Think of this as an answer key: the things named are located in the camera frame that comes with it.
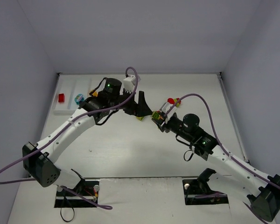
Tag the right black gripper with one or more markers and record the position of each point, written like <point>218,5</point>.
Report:
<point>163,123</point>

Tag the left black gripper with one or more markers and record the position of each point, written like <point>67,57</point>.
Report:
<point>135,105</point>

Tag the green square lego brick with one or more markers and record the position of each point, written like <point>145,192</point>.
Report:
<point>156,115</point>

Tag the blue printed round lego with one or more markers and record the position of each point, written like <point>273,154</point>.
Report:
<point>79,98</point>

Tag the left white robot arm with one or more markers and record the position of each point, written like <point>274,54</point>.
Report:
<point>40,158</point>

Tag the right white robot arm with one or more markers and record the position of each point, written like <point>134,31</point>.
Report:
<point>258,190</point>

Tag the green sloped lego brick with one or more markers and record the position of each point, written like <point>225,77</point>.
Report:
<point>177,102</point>

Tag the red rounded lego brick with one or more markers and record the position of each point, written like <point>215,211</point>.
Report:
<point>171,101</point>

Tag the white divided sorting tray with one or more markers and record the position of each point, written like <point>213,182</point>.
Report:
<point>71,86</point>

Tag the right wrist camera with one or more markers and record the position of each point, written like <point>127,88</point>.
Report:
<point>167,111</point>

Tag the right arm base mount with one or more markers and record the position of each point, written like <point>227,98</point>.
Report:
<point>197,191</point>

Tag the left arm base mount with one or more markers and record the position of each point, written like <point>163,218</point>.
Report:
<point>65,199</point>

